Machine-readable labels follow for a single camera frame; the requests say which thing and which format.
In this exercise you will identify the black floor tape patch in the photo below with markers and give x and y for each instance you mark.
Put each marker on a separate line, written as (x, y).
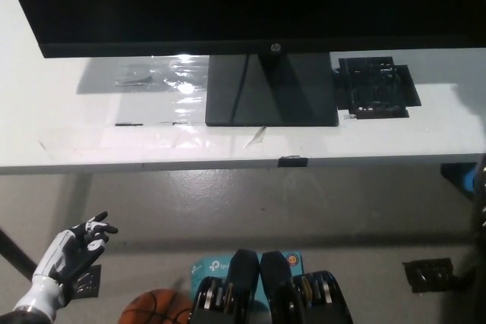
(429, 274)
(89, 282)

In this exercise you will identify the orange basketball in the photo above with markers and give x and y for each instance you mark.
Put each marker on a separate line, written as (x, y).
(155, 309)

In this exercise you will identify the short black tape piece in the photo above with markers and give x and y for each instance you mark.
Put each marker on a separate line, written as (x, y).
(292, 161)

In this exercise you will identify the teal tp-link box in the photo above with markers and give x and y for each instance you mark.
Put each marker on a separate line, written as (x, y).
(209, 267)

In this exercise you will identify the white and black left hand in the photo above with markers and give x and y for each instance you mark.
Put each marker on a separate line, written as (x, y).
(72, 259)

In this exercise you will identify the black desk leg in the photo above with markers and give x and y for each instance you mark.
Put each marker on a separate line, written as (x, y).
(15, 257)

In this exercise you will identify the black plastic tray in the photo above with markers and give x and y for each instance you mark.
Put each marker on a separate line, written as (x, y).
(379, 85)

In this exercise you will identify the clear tape strip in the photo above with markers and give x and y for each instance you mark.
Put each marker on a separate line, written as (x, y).
(255, 138)

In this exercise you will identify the thin black tape strip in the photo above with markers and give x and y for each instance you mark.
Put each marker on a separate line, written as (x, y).
(130, 124)

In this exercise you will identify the blue and black object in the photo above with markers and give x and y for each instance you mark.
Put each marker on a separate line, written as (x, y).
(459, 178)

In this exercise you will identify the clear plastic film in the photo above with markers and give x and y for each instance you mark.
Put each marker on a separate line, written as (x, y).
(182, 85)

